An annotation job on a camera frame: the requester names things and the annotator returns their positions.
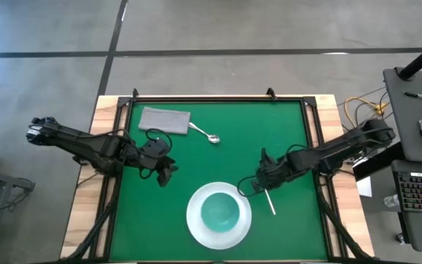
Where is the white paper sheet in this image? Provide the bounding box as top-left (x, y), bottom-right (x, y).
top-left (355, 175), bottom-right (374, 199)

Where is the white chopstick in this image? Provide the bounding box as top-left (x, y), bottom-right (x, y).
top-left (263, 188), bottom-right (277, 216)

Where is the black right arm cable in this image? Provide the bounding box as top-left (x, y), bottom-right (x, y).
top-left (237, 175), bottom-right (259, 198)

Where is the grey cloth napkin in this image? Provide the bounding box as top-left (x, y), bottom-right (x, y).
top-left (137, 106), bottom-right (192, 136)

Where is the black pole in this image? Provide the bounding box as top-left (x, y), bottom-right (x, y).
top-left (397, 34), bottom-right (422, 81)

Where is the white plate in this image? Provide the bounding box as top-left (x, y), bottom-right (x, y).
top-left (185, 181), bottom-right (253, 251)

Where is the grey desk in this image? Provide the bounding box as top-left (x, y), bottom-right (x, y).
top-left (382, 67), bottom-right (422, 164)

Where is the black backlit keyboard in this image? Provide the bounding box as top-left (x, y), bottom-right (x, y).
top-left (393, 169), bottom-right (422, 214)

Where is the yellow cable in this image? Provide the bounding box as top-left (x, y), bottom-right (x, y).
top-left (344, 95), bottom-right (388, 129)

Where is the teal bowl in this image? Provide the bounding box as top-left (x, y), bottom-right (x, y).
top-left (200, 192), bottom-right (241, 233)

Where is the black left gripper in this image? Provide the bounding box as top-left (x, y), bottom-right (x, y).
top-left (134, 139), bottom-right (179, 188)

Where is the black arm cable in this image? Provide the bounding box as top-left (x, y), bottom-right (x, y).
top-left (237, 175), bottom-right (259, 198)
top-left (139, 128), bottom-right (174, 180)

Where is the black table frame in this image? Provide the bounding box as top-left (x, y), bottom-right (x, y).
top-left (59, 87), bottom-right (377, 264)

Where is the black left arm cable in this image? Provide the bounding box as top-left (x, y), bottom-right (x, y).
top-left (139, 128), bottom-right (174, 180)

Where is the green table mat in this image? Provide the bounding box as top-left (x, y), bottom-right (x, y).
top-left (108, 100), bottom-right (329, 262)

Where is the silver metal spoon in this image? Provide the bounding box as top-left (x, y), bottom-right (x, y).
top-left (188, 121), bottom-right (221, 144)

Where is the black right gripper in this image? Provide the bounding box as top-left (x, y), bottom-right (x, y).
top-left (251, 147), bottom-right (291, 194)

